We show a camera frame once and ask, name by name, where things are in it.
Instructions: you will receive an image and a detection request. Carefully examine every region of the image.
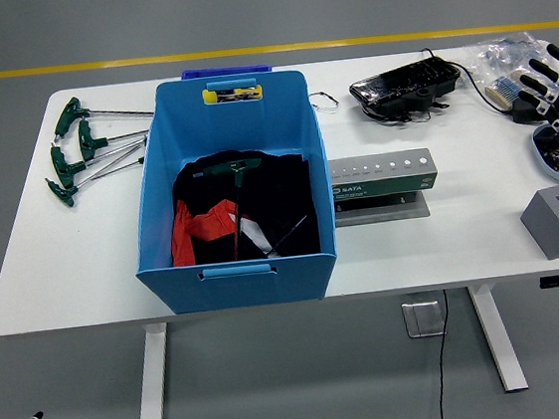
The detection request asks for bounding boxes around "thin metal wire loop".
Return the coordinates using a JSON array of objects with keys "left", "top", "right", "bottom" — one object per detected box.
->
[{"left": 307, "top": 89, "right": 342, "bottom": 115}]

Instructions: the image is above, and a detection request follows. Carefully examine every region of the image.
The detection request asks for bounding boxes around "wooden brush with blue bristles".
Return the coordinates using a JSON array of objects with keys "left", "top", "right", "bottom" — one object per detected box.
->
[{"left": 483, "top": 71, "right": 533, "bottom": 113}]

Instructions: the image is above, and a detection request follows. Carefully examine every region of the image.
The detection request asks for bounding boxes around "dark blue plastic bin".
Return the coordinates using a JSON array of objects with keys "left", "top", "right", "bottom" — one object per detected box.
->
[{"left": 181, "top": 60, "right": 275, "bottom": 83}]

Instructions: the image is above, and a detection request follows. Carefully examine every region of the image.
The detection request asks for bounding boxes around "clear plastic bag of parts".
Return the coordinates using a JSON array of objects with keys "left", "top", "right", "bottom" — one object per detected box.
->
[{"left": 461, "top": 28, "right": 559, "bottom": 120}]

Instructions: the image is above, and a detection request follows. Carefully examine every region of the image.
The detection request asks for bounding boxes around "small green T-handle hex wrench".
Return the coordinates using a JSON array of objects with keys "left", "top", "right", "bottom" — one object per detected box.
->
[{"left": 259, "top": 214, "right": 313, "bottom": 260}]

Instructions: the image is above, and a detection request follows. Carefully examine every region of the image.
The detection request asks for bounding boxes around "white table leg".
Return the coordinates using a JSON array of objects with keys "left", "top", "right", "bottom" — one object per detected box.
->
[
  {"left": 126, "top": 321, "right": 177, "bottom": 419},
  {"left": 466, "top": 282, "right": 529, "bottom": 396}
]

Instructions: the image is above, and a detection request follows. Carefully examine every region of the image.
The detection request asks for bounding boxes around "blue plastic storage box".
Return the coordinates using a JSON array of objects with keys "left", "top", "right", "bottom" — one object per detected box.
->
[{"left": 115, "top": 64, "right": 345, "bottom": 319}]

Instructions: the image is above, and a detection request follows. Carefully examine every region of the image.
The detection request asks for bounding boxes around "grey green wrench holder stand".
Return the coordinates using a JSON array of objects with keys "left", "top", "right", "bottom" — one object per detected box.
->
[{"left": 326, "top": 146, "right": 445, "bottom": 229}]

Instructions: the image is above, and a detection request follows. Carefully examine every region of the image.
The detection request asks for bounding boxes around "large green T-handle hex wrench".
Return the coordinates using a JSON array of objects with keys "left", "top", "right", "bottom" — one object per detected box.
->
[{"left": 203, "top": 156, "right": 275, "bottom": 264}]

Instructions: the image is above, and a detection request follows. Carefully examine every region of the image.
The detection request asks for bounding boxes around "black plastic tray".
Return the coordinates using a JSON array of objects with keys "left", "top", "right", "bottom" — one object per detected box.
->
[{"left": 346, "top": 55, "right": 466, "bottom": 123}]

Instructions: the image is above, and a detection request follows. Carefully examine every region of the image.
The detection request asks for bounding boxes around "light blue tray of components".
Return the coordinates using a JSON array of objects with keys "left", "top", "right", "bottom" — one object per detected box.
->
[{"left": 530, "top": 121, "right": 559, "bottom": 187}]

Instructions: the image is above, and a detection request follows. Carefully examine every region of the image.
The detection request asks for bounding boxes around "metal floor outlet plate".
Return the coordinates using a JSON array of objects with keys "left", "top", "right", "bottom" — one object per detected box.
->
[{"left": 400, "top": 298, "right": 448, "bottom": 340}]

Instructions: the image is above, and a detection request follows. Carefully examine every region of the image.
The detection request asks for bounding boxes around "black red white clothing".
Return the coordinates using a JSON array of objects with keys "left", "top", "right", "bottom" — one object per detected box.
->
[{"left": 161, "top": 141, "right": 324, "bottom": 270}]

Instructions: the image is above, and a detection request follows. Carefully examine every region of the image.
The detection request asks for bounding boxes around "black floor cable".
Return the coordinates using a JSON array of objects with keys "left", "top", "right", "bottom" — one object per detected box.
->
[{"left": 425, "top": 289, "right": 462, "bottom": 419}]

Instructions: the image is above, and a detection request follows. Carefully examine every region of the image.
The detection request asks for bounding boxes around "yellow black tool case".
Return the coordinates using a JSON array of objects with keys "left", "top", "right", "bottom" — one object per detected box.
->
[{"left": 202, "top": 83, "right": 265, "bottom": 106}]

